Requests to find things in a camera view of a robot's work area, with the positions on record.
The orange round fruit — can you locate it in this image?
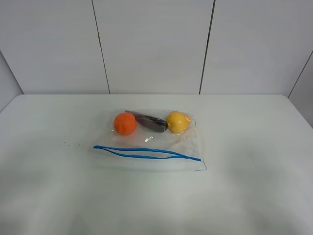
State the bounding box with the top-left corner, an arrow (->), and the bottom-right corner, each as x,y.
113,112 -> 137,136

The dark purple eggplant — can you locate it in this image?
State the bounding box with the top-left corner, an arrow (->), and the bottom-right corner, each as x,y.
126,110 -> 168,133

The yellow lemon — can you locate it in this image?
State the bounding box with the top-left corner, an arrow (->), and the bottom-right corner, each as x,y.
166,111 -> 191,134

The clear zip bag blue seal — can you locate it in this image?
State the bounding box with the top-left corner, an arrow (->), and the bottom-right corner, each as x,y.
89,109 -> 207,172

